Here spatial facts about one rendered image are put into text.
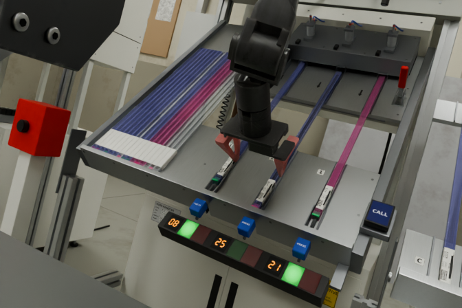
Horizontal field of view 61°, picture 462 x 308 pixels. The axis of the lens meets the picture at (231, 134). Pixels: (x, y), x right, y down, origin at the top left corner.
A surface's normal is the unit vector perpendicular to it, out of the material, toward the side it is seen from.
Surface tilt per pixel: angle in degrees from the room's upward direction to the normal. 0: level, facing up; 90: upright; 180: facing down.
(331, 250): 135
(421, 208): 81
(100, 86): 90
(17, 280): 0
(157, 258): 90
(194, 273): 90
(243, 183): 45
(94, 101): 90
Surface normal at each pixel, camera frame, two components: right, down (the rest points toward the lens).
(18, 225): 0.86, 0.24
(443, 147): -0.32, -0.22
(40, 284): 0.25, -0.97
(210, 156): -0.13, -0.74
